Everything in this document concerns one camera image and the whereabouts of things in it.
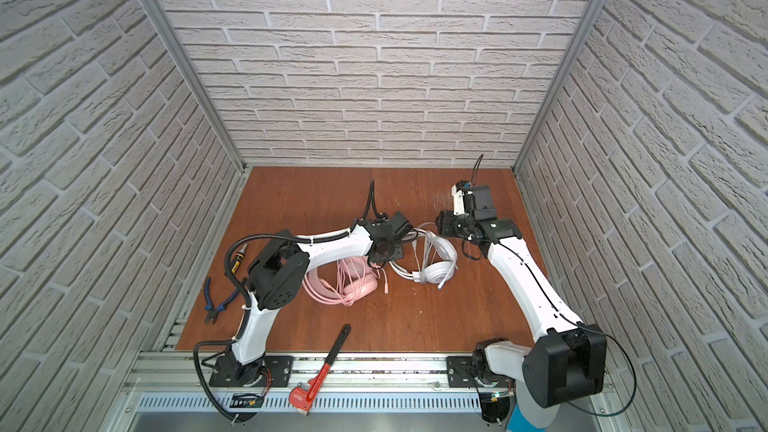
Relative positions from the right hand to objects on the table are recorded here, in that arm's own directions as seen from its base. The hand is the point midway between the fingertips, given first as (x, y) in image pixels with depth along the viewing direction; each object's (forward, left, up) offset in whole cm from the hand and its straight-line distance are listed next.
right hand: (446, 218), depth 82 cm
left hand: (0, +13, -17) cm, 21 cm away
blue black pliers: (-14, +68, -18) cm, 72 cm away
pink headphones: (-10, +30, -15) cm, 35 cm away
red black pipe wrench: (-37, +40, -17) cm, 57 cm away
